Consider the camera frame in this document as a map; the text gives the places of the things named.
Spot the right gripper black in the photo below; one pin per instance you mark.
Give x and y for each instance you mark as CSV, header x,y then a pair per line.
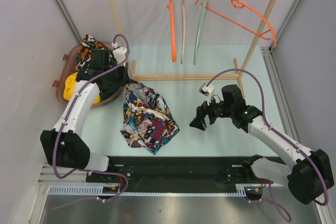
x,y
199,121

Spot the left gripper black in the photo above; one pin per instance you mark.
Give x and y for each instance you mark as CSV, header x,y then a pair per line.
x,y
124,78

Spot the comic print shorts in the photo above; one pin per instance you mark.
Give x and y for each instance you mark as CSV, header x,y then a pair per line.
x,y
147,120

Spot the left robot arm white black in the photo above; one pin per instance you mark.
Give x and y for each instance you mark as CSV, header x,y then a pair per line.
x,y
63,145

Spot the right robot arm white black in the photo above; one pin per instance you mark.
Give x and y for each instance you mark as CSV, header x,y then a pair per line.
x,y
305,172

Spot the orange hanger left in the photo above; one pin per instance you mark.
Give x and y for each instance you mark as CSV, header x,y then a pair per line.
x,y
173,37

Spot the beige wooden hanger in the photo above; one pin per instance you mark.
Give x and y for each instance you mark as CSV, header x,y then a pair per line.
x,y
183,31

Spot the pale green hanger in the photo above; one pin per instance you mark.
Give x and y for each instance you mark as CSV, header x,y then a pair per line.
x,y
199,30

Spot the dark green garment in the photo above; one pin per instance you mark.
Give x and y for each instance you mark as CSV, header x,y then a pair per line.
x,y
111,93

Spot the brown laundry basket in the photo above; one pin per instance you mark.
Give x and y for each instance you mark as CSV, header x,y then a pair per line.
x,y
68,69

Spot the orange camouflage print garment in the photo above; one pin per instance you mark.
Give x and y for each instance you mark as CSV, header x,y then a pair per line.
x,y
84,52

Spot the yellow garment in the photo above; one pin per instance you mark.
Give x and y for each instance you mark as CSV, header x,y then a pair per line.
x,y
70,84

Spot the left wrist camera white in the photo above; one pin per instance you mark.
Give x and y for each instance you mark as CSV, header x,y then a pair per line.
x,y
119,53

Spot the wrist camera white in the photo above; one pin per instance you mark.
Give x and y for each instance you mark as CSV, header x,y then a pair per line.
x,y
119,53
208,90

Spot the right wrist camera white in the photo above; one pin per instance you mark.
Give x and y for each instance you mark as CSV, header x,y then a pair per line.
x,y
208,90

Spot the light blue cable duct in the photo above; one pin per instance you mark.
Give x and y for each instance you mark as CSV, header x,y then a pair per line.
x,y
107,191

